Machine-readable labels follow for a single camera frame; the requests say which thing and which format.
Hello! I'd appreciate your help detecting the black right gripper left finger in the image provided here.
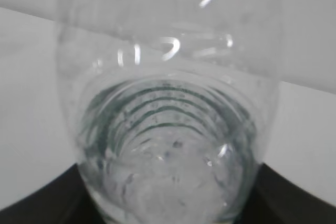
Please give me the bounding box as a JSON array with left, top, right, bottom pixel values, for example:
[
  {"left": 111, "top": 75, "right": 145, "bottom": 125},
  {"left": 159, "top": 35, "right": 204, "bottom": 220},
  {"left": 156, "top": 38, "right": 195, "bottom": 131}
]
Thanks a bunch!
[{"left": 1, "top": 165, "right": 104, "bottom": 224}]

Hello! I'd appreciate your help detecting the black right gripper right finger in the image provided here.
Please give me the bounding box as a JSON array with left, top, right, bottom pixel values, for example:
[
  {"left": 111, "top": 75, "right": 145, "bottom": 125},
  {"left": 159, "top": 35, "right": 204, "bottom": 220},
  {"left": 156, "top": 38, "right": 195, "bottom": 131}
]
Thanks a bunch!
[{"left": 236, "top": 164, "right": 335, "bottom": 224}]

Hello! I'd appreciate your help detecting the clear plastic water bottle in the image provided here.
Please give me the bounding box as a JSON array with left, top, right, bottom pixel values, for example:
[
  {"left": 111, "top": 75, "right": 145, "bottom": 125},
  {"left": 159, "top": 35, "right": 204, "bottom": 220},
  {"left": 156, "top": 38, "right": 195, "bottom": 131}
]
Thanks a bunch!
[{"left": 55, "top": 0, "right": 282, "bottom": 223}]

